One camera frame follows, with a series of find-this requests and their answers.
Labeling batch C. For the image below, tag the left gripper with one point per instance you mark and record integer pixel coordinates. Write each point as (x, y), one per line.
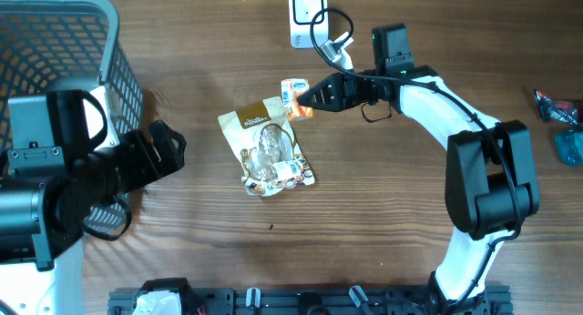
(148, 167)

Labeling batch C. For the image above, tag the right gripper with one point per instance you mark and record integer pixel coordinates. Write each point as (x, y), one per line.
(340, 86)

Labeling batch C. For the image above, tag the orange small box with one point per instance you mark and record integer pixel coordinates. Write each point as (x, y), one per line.
(291, 90)

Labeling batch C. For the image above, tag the beige snack pouch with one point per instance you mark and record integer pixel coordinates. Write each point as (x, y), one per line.
(261, 138)

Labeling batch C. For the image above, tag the red small packet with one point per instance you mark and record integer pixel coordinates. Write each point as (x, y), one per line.
(563, 110)

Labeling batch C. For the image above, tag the blue mouthwash bottle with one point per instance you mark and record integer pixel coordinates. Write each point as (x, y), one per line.
(569, 147)

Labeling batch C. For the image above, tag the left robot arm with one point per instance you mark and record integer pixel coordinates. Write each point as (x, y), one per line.
(43, 219)

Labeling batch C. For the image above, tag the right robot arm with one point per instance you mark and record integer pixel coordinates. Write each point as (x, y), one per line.
(490, 178)

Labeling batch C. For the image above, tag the white barcode scanner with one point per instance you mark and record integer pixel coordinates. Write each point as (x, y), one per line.
(301, 14)

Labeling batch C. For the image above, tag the grey plastic shopping basket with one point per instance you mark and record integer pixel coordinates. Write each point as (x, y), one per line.
(49, 45)

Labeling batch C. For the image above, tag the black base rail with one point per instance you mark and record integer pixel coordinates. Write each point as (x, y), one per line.
(176, 296)

